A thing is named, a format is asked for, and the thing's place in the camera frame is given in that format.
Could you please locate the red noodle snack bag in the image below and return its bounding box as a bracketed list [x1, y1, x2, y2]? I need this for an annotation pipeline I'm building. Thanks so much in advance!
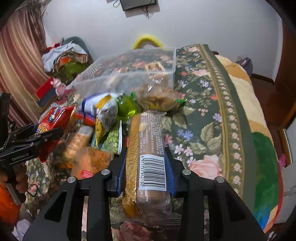
[35, 105, 74, 163]

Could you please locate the orange round cracker pack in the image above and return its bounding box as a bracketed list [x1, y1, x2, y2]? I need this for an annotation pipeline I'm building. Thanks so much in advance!
[64, 125, 93, 160]

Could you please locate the gold brown biscuit pack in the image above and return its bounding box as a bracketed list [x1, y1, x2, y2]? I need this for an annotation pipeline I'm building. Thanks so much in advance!
[121, 110, 181, 228]

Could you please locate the red box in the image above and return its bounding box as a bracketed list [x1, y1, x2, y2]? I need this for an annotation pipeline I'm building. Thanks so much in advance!
[34, 77, 54, 100]

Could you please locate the orange snack clear bag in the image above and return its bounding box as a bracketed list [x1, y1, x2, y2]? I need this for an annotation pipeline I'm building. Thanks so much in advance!
[71, 147, 114, 180]

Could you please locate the pink plush toy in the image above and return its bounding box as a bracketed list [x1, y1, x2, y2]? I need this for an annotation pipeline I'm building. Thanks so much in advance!
[50, 78, 66, 97]

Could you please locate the blue white red snack bag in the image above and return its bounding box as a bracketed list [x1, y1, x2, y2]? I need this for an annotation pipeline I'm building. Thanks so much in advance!
[75, 93, 108, 126]

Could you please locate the striped brown curtain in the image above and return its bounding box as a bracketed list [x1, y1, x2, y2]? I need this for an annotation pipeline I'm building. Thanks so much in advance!
[1, 2, 49, 126]

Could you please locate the green floral bed cover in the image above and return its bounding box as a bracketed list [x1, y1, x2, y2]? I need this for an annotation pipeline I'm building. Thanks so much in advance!
[23, 44, 258, 241]

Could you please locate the green pea snack packet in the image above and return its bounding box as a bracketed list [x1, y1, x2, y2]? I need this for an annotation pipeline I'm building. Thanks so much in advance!
[91, 120, 122, 155]

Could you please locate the yellow white snack bag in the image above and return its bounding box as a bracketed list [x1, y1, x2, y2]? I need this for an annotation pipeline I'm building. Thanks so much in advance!
[94, 92, 122, 145]

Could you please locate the pile of clothes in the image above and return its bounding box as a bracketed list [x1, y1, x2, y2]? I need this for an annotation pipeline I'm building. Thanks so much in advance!
[42, 36, 93, 85]

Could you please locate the clear plastic storage box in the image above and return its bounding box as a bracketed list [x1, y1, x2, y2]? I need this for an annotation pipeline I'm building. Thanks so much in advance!
[68, 47, 176, 98]

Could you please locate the brown wooden wardrobe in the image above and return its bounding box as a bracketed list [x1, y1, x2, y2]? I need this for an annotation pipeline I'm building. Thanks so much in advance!
[251, 21, 295, 165]

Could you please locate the clear bag brown pastry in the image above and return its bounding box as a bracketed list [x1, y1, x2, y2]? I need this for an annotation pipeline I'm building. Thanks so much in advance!
[134, 74, 185, 112]

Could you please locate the dark backpack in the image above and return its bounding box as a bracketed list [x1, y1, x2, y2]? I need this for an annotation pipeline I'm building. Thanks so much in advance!
[236, 57, 253, 76]

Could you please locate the small brown cookie pack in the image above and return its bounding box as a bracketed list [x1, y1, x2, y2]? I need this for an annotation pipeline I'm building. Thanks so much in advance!
[144, 61, 165, 72]

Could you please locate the yellow curved foam tube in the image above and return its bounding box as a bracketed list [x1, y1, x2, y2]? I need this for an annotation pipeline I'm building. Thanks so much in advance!
[132, 34, 164, 50]

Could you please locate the small black wall screen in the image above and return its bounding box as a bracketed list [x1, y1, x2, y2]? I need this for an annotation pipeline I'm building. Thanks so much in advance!
[120, 0, 157, 11]

